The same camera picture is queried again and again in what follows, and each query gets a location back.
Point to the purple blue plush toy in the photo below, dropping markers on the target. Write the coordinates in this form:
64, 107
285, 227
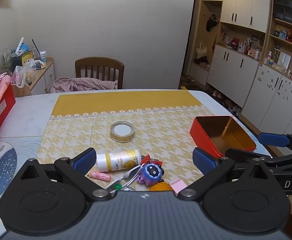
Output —
151, 173

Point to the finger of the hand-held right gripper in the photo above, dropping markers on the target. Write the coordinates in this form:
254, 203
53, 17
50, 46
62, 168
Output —
246, 153
273, 139

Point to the round metal jar lid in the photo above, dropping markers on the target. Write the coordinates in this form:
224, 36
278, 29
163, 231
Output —
122, 131

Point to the row of shoes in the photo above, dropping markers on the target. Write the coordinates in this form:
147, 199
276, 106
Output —
227, 102

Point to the clear plastic bag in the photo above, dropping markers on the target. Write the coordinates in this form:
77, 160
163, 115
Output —
20, 75

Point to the light wooden side cabinet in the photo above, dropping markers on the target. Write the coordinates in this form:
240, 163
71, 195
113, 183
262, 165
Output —
44, 77

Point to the green chess pawn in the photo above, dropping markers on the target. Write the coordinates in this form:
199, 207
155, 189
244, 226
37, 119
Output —
117, 187

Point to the white yellow plastic bottle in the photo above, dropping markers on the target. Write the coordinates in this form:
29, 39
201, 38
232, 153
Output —
121, 160

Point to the small white blue carton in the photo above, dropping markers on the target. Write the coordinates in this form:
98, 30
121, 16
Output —
42, 56

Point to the yellow patterned tablecloth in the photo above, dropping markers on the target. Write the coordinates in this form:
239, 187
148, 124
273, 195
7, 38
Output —
136, 100

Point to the red metal tin box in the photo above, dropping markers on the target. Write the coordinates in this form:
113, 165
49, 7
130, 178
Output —
218, 132

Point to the white wooden cabinet unit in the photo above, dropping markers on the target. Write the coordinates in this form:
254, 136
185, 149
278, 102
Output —
238, 2

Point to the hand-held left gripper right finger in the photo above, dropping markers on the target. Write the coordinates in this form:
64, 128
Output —
204, 161

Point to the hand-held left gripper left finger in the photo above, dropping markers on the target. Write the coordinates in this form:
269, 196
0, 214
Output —
86, 158

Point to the pink lip balm tube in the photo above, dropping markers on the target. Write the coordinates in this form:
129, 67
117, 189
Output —
99, 175

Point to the red cardboard box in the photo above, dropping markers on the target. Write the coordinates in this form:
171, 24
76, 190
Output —
3, 112

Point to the white tote bag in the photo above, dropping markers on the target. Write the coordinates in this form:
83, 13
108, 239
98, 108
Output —
201, 52

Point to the brown wooden chair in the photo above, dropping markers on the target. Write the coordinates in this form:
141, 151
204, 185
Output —
99, 62

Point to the pink cloth on chair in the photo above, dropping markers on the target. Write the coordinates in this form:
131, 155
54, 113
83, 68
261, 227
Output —
81, 83

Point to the black hanging bag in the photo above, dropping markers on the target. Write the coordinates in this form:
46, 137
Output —
211, 23

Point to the pink ribbed block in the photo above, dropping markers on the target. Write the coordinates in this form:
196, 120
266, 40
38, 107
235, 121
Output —
178, 186

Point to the orange fruit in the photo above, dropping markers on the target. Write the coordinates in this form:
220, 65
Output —
161, 187

